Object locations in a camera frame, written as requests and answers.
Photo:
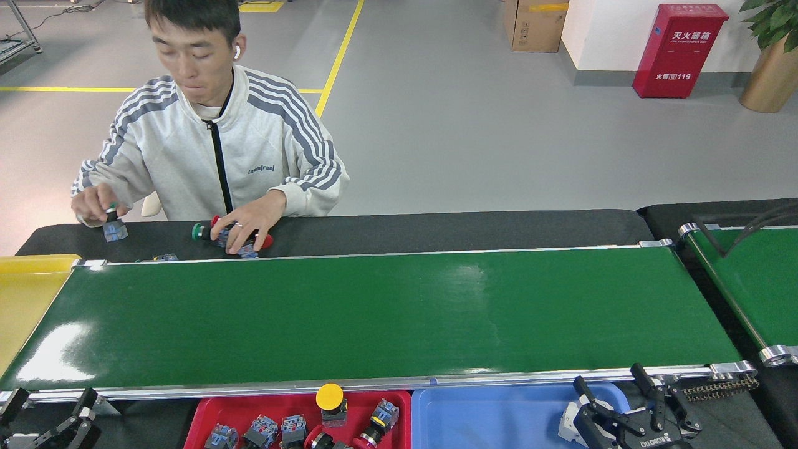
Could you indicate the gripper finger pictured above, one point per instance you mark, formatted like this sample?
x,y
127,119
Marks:
x,y
14,404
87,421

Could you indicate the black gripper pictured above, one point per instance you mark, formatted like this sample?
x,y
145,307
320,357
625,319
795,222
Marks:
x,y
651,441

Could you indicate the white circuit breaker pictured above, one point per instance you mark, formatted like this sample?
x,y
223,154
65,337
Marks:
x,y
567,427

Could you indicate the red mushroom push button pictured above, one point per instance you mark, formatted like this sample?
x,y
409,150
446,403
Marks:
x,y
321,439
215,219
385,413
266,242

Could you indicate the yellow mushroom push button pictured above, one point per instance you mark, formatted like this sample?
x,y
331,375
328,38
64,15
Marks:
x,y
330,396

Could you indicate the person's right forearm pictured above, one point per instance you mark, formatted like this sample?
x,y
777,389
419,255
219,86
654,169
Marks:
x,y
100,171

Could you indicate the person's left forearm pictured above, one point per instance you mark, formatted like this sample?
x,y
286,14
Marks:
x,y
312,193

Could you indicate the yellow plastic tray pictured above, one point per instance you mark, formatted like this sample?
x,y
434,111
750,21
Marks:
x,y
25,305

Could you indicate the blue plastic tray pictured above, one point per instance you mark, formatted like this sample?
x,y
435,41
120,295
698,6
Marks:
x,y
499,424

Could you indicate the red plastic tray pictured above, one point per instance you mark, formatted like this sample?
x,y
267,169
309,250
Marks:
x,y
249,405

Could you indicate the narrow green conveyor belt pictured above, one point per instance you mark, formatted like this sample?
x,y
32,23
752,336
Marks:
x,y
760,293

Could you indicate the person's right hand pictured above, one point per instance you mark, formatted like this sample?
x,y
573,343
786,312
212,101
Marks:
x,y
90,202

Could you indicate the person's left hand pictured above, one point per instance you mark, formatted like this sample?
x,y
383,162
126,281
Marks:
x,y
249,218

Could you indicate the grey office chair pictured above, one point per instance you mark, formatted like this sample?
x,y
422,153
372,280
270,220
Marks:
x,y
151,204

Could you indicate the person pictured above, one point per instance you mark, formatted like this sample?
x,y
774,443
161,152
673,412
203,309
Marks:
x,y
262,143

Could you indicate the metal rack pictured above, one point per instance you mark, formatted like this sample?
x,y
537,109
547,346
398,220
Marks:
x,y
15,48

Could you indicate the potted plant gold planter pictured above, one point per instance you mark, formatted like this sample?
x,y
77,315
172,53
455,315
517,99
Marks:
x,y
770,81

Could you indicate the red fire extinguisher box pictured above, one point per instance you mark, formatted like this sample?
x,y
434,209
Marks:
x,y
679,56

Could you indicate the cardboard box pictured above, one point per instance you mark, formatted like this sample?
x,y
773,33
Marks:
x,y
536,28

